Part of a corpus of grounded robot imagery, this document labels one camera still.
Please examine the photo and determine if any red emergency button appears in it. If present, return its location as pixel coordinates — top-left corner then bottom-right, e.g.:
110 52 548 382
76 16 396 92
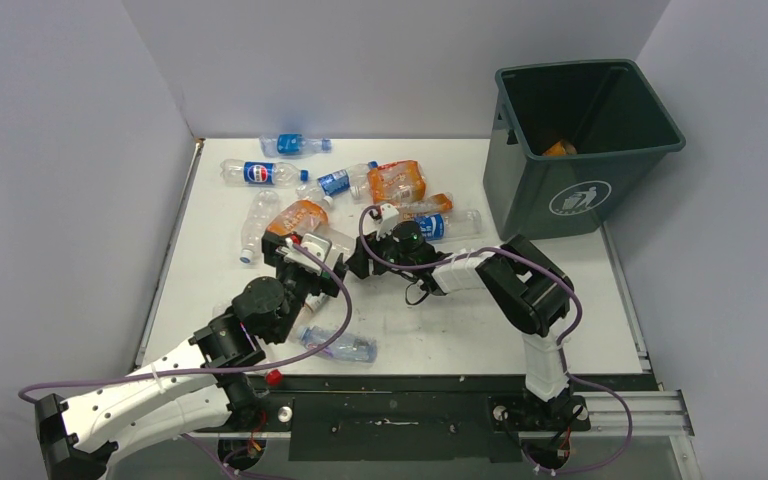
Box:
264 369 284 387

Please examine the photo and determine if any crushed clear water bottle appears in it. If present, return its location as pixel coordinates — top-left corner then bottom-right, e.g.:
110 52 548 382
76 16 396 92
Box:
296 326 378 364

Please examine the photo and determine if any orange juice bottle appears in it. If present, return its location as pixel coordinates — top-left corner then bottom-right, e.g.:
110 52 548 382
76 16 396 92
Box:
542 139 577 157

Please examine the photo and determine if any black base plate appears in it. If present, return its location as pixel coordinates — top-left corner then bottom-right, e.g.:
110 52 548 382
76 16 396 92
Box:
208 392 591 463

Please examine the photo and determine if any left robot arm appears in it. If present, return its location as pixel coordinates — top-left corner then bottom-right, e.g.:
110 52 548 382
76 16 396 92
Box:
33 233 346 479

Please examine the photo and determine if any dark green trash bin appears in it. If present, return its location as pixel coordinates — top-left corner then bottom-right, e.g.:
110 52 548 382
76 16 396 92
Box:
483 59 686 240

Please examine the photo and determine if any flat orange label bottle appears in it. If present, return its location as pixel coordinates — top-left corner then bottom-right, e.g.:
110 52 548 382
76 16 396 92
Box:
396 193 454 220

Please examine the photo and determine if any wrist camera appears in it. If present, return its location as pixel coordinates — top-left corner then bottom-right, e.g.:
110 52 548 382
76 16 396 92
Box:
281 233 337 274
373 203 401 240

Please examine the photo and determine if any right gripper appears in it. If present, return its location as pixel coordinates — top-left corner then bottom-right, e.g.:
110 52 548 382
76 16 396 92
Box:
346 222 416 279

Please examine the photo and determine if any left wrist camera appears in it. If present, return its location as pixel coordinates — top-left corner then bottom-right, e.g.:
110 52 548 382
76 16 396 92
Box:
281 233 337 274

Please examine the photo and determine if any clear unlabelled bottle blue cap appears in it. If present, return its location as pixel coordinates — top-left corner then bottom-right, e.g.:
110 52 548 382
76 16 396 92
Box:
239 190 281 265

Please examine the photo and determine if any white knob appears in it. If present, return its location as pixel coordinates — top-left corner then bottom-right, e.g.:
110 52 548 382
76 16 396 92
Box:
276 405 293 423

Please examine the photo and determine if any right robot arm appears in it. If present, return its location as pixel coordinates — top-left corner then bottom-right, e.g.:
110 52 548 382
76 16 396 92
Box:
346 221 581 428

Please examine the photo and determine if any clear bottle blue label right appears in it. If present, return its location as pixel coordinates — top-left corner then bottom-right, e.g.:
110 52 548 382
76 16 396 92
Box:
414 210 483 241

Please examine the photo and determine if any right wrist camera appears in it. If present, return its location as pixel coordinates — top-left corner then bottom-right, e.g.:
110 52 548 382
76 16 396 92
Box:
373 203 401 240

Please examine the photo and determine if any orange label crushed bottle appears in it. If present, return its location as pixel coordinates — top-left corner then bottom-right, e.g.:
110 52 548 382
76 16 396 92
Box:
266 200 329 236

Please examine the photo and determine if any pepsi bottle blue cap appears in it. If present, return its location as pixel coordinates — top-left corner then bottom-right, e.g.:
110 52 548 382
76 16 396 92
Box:
220 159 309 188

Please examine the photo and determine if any red label bottle red cap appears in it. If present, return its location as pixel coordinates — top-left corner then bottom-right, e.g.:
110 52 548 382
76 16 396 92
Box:
317 225 356 261

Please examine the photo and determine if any aluminium rail frame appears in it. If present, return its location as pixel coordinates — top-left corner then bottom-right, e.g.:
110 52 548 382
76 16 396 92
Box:
106 391 701 479

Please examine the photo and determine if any clear bottle blue label far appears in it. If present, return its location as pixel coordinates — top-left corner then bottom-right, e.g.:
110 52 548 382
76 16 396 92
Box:
259 133 333 158

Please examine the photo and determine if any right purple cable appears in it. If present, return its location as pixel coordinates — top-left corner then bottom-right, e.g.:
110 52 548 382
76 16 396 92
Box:
357 203 634 477

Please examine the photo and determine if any clear bottle white cap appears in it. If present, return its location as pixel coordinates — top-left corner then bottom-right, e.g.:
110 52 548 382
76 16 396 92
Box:
290 294 330 340

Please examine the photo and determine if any clear bottle blue label tilted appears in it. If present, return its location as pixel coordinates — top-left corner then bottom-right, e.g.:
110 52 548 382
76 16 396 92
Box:
296 161 378 204

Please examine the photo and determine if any large orange label bottle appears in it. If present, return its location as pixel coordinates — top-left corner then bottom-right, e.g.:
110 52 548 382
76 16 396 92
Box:
349 160 427 205

